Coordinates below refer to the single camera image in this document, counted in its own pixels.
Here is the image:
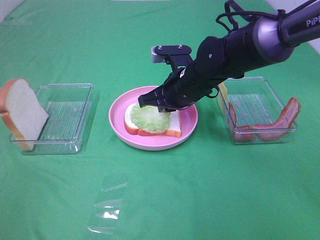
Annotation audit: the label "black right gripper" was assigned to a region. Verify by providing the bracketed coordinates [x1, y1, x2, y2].
[138, 36, 244, 113]

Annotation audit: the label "green lettuce leaf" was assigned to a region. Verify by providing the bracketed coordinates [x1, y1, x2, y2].
[129, 103, 171, 134]

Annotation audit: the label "white bread slice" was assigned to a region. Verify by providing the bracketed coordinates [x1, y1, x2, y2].
[0, 78, 49, 142]
[123, 103, 182, 138]

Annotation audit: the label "bacon strip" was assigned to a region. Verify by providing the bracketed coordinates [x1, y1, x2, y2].
[228, 101, 256, 142]
[252, 97, 301, 141]

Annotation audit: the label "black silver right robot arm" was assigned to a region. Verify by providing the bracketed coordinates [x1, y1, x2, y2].
[138, 0, 320, 112]

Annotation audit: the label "pink round plate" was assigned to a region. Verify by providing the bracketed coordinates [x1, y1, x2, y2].
[109, 86, 198, 151]

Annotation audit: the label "yellow cheese slice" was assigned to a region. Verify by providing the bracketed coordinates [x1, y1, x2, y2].
[218, 82, 228, 117]

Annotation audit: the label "clear left plastic container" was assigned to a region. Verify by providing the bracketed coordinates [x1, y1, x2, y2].
[9, 83, 94, 155]

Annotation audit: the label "clear plastic container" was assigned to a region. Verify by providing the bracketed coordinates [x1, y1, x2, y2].
[9, 83, 94, 155]
[222, 76, 298, 145]

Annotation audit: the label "clear right plastic container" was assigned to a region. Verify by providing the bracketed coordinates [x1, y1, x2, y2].
[222, 76, 298, 145]

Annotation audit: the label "green tablecloth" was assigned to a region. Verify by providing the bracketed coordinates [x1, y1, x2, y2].
[0, 0, 320, 240]

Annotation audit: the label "clear tape patch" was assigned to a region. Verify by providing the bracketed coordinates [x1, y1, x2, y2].
[85, 172, 129, 240]

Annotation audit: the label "leaning white bread slice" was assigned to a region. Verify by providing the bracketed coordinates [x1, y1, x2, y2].
[0, 78, 49, 142]

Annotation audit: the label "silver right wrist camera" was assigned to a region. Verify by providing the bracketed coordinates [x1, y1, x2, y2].
[151, 47, 166, 64]

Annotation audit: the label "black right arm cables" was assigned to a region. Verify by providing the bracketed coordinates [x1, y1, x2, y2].
[215, 0, 287, 32]

